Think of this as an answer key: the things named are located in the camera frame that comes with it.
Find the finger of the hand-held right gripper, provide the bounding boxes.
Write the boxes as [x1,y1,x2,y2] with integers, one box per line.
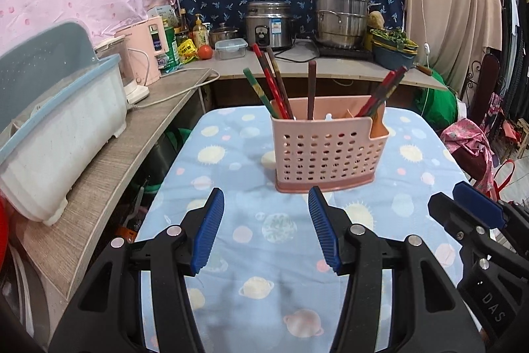
[452,183,529,230]
[427,192,503,254]

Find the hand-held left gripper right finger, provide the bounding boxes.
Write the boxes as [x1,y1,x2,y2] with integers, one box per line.
[308,186,486,353]

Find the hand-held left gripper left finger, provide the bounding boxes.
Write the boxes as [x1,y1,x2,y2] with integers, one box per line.
[49,188,226,353]

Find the pink perforated utensil basket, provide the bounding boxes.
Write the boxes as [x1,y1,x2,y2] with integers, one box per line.
[270,96,390,194]

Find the maroon chopstick with dark band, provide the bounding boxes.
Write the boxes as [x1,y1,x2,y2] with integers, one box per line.
[264,47,295,120]
[306,61,318,121]

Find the bright red chopstick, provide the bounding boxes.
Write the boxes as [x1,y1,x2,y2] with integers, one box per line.
[355,69,397,117]
[252,44,288,120]

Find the maroon chopstick with gold band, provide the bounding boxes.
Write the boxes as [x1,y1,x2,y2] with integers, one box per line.
[364,66,409,117]

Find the green chopstick with gold band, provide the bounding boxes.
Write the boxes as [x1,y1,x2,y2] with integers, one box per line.
[243,67,278,118]

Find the pink patterned cloth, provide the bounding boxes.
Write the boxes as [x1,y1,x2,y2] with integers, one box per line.
[440,117,497,188]

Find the blue planet print tablecloth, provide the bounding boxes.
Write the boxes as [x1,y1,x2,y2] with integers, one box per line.
[134,105,476,353]

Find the green bag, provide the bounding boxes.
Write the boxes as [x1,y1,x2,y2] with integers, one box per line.
[413,74,459,130]

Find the grey woodgrain shelf board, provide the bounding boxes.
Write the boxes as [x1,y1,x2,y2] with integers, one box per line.
[19,67,222,302]

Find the dark metal chair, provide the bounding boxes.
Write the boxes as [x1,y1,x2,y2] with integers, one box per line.
[465,53,503,130]

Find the pale wooden counter board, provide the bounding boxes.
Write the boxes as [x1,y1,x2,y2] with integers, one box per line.
[182,53,449,92]

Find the blue basin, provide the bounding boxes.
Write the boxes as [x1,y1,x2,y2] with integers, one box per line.
[370,39,419,70]

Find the white dish rack grey lid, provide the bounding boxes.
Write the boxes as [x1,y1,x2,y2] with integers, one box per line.
[0,19,129,227]

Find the black induction cooktop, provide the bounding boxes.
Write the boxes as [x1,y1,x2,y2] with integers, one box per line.
[295,41,375,62]

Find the green can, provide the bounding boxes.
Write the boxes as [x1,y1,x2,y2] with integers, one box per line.
[159,24,183,74]

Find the clear food container blue lid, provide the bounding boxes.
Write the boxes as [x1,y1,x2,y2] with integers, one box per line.
[215,39,249,61]

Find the yellow packet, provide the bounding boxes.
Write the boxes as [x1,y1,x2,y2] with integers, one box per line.
[178,39,198,64]

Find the hanging clothes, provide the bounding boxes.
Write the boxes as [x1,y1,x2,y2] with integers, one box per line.
[490,0,529,122]

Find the pink kitchen appliance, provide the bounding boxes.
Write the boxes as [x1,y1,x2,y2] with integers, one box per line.
[115,16,166,87]

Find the green leafy vegetables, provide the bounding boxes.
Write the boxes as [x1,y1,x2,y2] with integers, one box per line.
[370,27,418,48]

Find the small steel lidded pot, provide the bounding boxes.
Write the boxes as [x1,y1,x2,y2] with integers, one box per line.
[209,22,240,48]

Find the yellow soap pump bottle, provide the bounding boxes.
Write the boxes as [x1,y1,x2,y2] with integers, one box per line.
[192,14,209,48]

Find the large steel steamer pot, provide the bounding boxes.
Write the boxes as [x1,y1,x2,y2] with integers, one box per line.
[312,0,369,50]

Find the silver rice cooker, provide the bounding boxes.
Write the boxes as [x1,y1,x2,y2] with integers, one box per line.
[245,1,296,51]

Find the white carton box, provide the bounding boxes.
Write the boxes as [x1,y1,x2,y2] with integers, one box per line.
[148,5,176,27]

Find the white power cord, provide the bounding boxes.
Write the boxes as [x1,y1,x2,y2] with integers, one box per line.
[128,67,222,110]

